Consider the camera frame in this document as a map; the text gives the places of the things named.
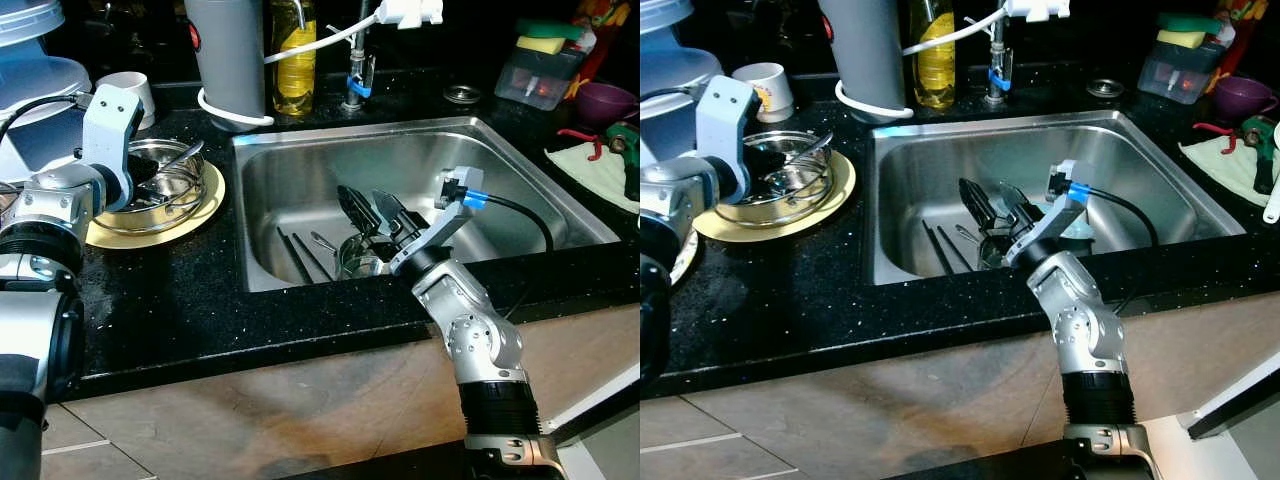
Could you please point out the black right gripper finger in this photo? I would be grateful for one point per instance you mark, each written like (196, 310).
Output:
(978, 205)
(357, 210)
(1015, 203)
(395, 210)

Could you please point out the long steel spoon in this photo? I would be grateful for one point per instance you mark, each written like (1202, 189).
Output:
(185, 155)
(815, 150)

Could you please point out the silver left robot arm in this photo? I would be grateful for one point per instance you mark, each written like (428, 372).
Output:
(40, 260)
(665, 230)

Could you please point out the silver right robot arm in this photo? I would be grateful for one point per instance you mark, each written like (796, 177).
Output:
(1090, 340)
(480, 340)

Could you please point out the steel kitchen faucet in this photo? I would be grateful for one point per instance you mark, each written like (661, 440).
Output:
(998, 78)
(358, 85)

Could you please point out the small steel spoon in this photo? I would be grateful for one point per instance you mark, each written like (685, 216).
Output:
(322, 240)
(968, 235)

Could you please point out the clear glass cup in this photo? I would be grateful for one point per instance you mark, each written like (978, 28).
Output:
(360, 262)
(995, 255)

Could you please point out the stainless steel sink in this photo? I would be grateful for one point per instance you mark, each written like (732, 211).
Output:
(330, 170)
(950, 160)

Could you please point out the steel steamer dish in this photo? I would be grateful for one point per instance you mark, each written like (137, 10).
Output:
(185, 195)
(810, 190)

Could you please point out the black chopstick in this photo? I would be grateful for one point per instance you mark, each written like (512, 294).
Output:
(952, 248)
(293, 258)
(312, 255)
(935, 248)

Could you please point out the teal plastic part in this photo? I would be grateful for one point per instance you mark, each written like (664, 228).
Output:
(1082, 235)

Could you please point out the small white printed mug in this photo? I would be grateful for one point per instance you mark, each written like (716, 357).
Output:
(770, 90)
(148, 100)

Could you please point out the yellow plate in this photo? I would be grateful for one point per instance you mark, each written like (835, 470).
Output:
(835, 200)
(200, 215)

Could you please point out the floral print plate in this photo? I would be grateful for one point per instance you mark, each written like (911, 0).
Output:
(688, 260)

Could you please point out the white tiered storage rack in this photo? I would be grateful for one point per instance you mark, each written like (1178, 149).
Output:
(675, 70)
(40, 90)

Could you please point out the round steel cap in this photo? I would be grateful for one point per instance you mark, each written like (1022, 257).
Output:
(1105, 88)
(463, 95)

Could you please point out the grey cylindrical thermos jug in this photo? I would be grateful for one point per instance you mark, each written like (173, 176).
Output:
(862, 50)
(225, 55)

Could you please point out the yellow oil bottle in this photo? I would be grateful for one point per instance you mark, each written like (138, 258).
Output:
(932, 60)
(293, 70)

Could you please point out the purple bowl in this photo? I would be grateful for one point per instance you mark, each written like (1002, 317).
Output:
(1243, 97)
(605, 103)

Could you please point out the pale green cloth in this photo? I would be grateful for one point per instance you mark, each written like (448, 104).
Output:
(1225, 165)
(595, 175)

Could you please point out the grey stone cabinet door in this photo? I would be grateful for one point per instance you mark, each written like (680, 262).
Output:
(900, 380)
(300, 390)

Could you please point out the clear sponge container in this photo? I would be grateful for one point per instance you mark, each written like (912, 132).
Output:
(1180, 78)
(535, 85)

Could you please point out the white faucet filter head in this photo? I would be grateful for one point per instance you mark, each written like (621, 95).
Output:
(410, 12)
(1038, 8)

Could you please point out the colourful packet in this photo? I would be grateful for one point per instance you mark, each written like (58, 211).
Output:
(1245, 30)
(600, 30)

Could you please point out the yellow sponge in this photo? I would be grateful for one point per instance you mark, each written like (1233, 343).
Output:
(1182, 38)
(542, 45)

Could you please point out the green sponge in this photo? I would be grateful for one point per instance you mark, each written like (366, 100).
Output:
(552, 30)
(1192, 22)

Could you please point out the white ladle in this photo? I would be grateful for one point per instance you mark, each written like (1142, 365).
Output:
(1273, 180)

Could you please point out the white appliance door edge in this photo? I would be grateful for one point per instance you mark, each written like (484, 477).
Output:
(600, 400)
(1235, 400)

